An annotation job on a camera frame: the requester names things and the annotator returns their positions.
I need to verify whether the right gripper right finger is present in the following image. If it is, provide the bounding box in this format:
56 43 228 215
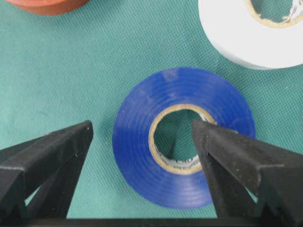
192 120 303 225

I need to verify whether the red tape roll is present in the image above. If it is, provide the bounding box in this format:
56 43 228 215
7 0 89 16

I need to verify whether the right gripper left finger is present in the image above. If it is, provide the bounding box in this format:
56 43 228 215
0 121 93 225

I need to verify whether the white tape roll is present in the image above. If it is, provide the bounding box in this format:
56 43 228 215
198 0 303 70

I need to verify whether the blue tape roll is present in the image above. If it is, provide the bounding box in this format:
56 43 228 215
112 67 256 209

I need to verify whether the green table cloth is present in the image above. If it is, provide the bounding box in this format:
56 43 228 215
0 0 303 218

